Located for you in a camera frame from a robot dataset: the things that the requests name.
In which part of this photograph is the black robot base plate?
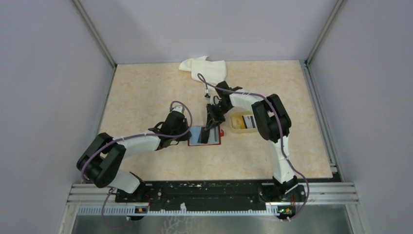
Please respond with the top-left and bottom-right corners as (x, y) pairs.
(115, 180), (306, 212)

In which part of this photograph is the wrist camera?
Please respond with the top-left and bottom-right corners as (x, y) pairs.
(172, 105), (185, 114)
(204, 89), (213, 98)

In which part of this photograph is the black chip card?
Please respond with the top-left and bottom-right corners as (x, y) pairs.
(198, 127), (210, 144)

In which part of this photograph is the beige oval tray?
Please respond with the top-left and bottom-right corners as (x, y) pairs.
(229, 111), (258, 134)

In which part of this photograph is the black striped card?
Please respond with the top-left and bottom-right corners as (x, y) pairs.
(242, 115), (257, 129)

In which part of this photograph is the aluminium frame rail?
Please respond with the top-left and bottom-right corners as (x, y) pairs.
(66, 181), (359, 218)

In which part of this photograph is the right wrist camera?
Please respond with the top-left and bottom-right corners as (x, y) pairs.
(204, 89), (213, 98)

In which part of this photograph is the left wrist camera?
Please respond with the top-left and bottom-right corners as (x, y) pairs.
(172, 105), (185, 114)

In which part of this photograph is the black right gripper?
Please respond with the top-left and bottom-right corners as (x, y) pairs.
(206, 102), (232, 132)

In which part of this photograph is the white folded cloth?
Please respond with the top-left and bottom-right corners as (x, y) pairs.
(178, 56), (227, 86)

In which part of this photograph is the red leather card holder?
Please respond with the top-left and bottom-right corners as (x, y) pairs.
(188, 126), (224, 146)

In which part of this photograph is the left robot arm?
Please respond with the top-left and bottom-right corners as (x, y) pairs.
(76, 105), (191, 202)

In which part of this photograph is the gold VIP card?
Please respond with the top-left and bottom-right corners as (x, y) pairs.
(231, 116), (245, 130)

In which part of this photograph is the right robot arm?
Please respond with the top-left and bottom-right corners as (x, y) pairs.
(200, 81), (298, 201)

